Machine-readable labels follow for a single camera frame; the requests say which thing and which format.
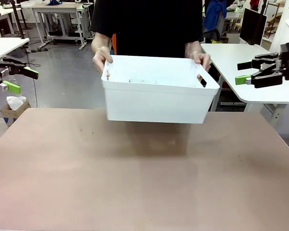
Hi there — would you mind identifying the person's right hand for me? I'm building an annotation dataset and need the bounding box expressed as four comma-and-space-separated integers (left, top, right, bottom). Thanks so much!
92, 46, 114, 74

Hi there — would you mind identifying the white crumpled tissue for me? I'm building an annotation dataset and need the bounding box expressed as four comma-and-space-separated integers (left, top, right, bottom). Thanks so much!
6, 95, 27, 112

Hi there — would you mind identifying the white rounded desk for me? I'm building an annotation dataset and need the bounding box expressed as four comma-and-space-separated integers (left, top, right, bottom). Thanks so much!
200, 43, 289, 128

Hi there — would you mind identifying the black flat monitor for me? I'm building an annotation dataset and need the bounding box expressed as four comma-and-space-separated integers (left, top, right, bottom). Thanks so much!
239, 8, 268, 46

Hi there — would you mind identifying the white plastic basket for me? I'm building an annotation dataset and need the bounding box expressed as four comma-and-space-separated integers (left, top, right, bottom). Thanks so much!
101, 55, 221, 125

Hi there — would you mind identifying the cardboard box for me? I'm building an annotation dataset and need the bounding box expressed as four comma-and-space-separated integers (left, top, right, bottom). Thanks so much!
0, 100, 32, 127

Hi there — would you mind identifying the person's left hand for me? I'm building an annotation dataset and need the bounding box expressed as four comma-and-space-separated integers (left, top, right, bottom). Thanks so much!
189, 51, 211, 73

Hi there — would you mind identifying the orange object behind person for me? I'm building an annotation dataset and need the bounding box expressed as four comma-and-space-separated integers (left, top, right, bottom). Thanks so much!
111, 33, 118, 56

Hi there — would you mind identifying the white metal-frame workbench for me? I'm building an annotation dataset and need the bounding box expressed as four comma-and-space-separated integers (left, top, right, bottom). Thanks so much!
21, 0, 88, 51

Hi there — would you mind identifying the blue hanging jacket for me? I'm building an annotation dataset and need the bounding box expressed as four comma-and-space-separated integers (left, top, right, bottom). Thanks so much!
203, 0, 229, 32

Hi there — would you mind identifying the white desk with grey legs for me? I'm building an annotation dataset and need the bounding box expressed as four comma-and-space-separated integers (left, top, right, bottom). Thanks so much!
0, 37, 30, 61

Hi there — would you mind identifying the person's right forearm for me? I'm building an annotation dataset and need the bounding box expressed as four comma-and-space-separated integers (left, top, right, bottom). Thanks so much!
91, 32, 112, 52

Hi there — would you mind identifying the black pole with round base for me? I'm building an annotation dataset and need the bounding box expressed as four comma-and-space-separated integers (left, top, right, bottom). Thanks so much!
10, 0, 25, 39

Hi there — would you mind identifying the person in black t-shirt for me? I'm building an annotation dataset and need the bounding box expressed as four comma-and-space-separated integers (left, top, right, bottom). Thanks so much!
91, 0, 205, 58

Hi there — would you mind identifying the person's left forearm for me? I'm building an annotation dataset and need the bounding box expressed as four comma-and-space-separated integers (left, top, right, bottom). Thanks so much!
184, 40, 201, 56

